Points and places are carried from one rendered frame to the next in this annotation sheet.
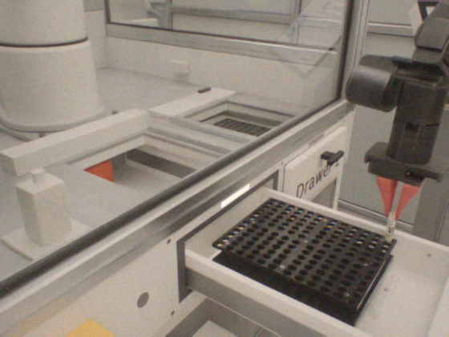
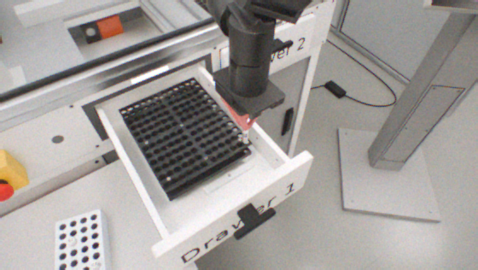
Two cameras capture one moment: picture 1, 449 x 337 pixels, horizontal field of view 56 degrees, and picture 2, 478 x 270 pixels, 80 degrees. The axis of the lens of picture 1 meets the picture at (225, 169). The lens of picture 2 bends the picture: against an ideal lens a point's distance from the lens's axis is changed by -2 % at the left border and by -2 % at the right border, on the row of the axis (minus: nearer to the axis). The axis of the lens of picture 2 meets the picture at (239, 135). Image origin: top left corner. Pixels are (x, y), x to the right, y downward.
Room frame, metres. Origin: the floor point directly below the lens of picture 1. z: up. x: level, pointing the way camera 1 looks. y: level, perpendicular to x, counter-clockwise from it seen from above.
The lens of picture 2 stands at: (0.23, -0.35, 1.33)
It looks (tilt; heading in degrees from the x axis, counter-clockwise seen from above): 52 degrees down; 20
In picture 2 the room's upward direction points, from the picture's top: straight up
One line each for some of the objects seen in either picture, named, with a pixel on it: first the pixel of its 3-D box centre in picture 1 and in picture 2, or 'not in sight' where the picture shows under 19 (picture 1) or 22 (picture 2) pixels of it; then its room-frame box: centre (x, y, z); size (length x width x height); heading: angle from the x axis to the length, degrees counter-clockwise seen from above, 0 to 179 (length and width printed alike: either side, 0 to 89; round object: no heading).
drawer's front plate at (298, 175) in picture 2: (445, 313); (240, 211); (0.41, -0.29, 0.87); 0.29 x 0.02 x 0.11; 145
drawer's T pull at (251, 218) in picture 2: not in sight; (250, 217); (0.39, -0.31, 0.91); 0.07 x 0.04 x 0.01; 145
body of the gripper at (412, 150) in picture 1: (410, 144); (248, 74); (0.53, -0.25, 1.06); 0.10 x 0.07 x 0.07; 56
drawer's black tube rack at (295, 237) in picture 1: (303, 258); (183, 135); (0.52, -0.12, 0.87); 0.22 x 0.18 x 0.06; 55
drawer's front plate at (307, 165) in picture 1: (317, 166); (270, 49); (0.85, -0.21, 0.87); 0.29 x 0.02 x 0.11; 145
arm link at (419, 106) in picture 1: (417, 99); (249, 34); (0.54, -0.25, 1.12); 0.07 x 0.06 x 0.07; 42
